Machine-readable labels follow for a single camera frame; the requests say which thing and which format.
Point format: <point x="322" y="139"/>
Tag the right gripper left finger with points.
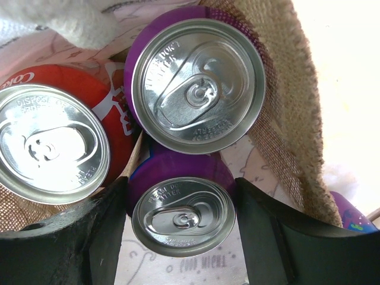
<point x="77" y="246"/>

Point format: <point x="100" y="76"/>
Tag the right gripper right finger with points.
<point x="284" y="246"/>

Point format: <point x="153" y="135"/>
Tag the purple soda can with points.
<point x="180" y="205"/>
<point x="352" y="218"/>
<point x="194" y="79"/>

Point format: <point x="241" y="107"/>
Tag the brown canvas bag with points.
<point x="289" y="129"/>

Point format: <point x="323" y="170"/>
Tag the middle red soda can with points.
<point x="65" y="130"/>

